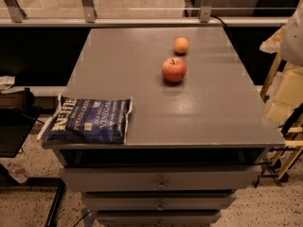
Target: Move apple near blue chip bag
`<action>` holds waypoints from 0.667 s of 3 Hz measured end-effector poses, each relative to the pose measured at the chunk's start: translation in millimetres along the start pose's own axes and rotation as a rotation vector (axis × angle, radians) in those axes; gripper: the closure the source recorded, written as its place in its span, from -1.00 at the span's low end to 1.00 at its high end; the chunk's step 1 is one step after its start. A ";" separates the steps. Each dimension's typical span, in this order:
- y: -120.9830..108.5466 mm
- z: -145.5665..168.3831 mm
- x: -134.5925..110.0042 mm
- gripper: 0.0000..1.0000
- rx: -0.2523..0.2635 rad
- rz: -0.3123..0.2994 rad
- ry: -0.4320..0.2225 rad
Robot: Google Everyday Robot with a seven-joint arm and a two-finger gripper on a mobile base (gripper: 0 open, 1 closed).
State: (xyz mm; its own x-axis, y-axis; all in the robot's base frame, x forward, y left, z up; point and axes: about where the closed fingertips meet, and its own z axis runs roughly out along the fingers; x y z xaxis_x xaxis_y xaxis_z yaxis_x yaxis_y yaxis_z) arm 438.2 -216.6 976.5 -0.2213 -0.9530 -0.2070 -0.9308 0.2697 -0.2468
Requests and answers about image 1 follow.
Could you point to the grey drawer cabinet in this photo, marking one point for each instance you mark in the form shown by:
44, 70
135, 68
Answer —
190, 145

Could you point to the red apple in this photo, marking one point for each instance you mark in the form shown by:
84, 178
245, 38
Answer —
174, 69

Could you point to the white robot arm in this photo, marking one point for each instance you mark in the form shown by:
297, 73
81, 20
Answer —
291, 45

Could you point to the black floor frame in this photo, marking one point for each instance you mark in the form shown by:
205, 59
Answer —
6, 179

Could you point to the orange fruit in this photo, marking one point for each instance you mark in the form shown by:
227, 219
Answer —
181, 45

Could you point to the metal railing with glass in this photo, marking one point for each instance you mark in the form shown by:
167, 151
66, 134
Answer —
96, 11

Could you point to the blue chip bag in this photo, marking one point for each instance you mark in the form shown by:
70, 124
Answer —
99, 121

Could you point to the black side table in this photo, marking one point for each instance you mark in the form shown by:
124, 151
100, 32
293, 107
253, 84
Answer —
18, 115

